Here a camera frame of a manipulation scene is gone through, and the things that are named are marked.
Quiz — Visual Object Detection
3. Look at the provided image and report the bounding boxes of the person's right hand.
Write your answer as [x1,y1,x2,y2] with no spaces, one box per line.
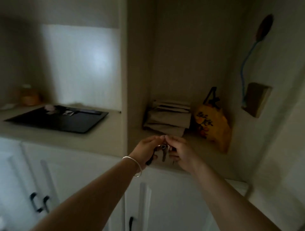
[164,135,203,175]

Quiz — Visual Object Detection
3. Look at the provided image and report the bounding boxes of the person's right forearm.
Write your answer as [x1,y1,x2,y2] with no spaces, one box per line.
[191,163,283,231]

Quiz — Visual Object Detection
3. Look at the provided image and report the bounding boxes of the small items on tray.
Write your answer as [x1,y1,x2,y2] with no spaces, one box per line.
[44,105,80,117]

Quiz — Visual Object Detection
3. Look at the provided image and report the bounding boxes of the stack of folded beige bags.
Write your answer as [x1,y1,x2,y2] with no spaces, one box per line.
[142,99,192,137]

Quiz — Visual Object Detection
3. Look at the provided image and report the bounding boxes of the silver bangle bracelet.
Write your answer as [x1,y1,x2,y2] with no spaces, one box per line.
[122,156,142,178]

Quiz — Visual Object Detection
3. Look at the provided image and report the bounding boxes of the white cabinet door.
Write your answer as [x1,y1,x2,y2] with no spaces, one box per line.
[124,167,248,231]
[21,142,124,231]
[0,138,40,231]

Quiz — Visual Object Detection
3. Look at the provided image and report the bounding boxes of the bunch of keys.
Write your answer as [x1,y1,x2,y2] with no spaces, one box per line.
[145,143,178,166]

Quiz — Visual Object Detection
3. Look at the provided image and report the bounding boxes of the brown glass jar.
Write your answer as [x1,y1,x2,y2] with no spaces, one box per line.
[19,84,41,106]

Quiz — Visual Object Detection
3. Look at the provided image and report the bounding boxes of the person's left forearm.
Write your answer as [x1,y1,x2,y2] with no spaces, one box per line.
[30,159,143,231]

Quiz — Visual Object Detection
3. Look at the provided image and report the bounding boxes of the black tray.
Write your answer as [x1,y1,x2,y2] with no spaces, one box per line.
[4,105,109,134]

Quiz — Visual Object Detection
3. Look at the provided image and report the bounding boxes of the wooden wall holder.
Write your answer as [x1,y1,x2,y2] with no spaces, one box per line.
[241,82,273,118]

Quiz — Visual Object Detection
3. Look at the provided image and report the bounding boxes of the blue handled brush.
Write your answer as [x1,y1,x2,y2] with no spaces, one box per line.
[240,14,274,107]

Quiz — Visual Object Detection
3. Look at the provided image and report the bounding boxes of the yellow printed tote bag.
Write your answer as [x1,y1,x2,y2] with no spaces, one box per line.
[193,87,232,153]

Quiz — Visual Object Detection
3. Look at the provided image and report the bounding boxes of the person's left hand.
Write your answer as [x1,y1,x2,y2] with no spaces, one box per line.
[128,135,166,171]

